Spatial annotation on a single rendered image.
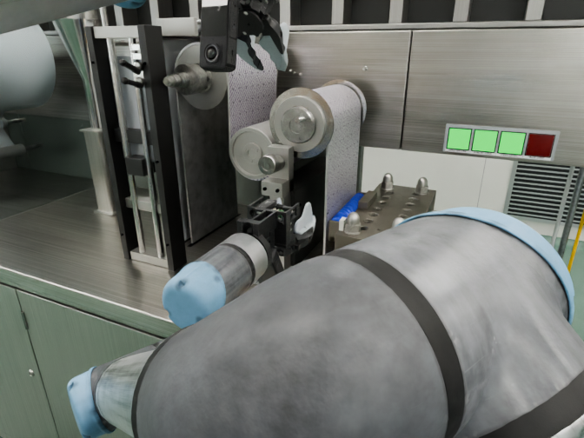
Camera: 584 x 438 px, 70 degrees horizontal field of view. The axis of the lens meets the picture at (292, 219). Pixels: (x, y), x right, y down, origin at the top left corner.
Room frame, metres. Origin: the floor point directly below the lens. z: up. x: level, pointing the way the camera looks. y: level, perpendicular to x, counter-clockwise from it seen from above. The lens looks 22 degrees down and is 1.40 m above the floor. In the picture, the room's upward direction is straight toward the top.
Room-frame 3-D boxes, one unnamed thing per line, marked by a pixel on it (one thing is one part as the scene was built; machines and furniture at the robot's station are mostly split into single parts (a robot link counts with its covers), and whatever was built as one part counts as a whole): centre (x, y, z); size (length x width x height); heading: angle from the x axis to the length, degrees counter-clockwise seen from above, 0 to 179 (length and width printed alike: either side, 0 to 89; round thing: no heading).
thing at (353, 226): (0.83, -0.13, 1.05); 0.04 x 0.04 x 0.04
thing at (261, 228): (0.62, 0.04, 1.12); 0.12 x 0.08 x 0.09; 155
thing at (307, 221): (0.70, -0.03, 1.11); 0.09 x 0.03 x 0.06; 146
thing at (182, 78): (0.92, 0.24, 1.34); 0.06 x 0.03 x 0.03; 155
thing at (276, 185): (0.87, 0.03, 1.05); 0.06 x 0.05 x 0.31; 155
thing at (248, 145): (1.05, 0.04, 1.18); 0.26 x 0.12 x 0.12; 155
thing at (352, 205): (0.96, -0.14, 1.03); 0.21 x 0.04 x 0.03; 155
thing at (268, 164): (0.83, 0.05, 1.18); 0.04 x 0.02 x 0.04; 65
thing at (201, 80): (0.97, 0.22, 1.34); 0.06 x 0.06 x 0.06; 65
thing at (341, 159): (0.98, -0.12, 1.11); 0.23 x 0.01 x 0.18; 155
